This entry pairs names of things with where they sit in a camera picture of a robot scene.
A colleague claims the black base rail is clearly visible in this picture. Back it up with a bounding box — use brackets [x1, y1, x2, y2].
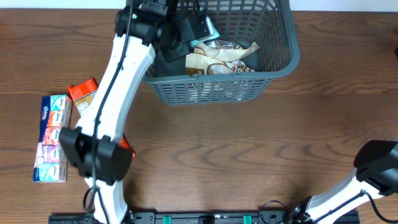
[48, 210, 360, 224]

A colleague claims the orange cracker package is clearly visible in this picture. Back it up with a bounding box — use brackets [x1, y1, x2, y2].
[68, 78, 136, 157]

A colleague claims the teal snack packet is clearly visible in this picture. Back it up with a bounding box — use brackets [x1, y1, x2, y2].
[189, 16, 220, 48]

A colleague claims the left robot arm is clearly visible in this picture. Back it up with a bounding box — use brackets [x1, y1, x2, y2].
[59, 1, 216, 223]

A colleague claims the Kleenex tissue multipack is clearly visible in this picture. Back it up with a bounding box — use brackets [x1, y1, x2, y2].
[32, 95, 72, 182]

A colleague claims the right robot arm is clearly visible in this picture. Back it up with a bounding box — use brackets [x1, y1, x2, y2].
[283, 140, 397, 224]

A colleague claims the brown white snack bag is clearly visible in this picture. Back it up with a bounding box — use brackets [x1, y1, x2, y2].
[185, 52, 234, 100]
[194, 40, 261, 62]
[217, 58, 256, 94]

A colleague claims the grey plastic mesh basket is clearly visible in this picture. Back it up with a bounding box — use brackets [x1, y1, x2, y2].
[143, 0, 300, 105]

